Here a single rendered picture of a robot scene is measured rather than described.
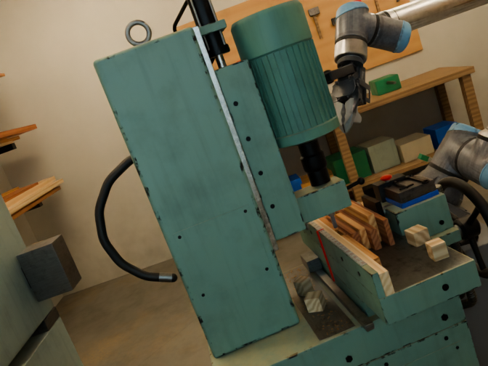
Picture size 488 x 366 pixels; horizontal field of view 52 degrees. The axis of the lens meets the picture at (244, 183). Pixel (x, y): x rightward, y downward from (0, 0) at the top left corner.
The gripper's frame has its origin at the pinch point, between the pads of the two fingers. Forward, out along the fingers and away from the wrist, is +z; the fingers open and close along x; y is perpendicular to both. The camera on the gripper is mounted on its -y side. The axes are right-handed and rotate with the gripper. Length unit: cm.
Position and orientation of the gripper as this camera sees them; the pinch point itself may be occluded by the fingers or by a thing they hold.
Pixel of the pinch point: (343, 127)
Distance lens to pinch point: 135.1
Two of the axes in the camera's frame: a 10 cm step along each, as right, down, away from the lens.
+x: -7.2, 1.1, 6.9
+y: 6.9, 2.2, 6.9
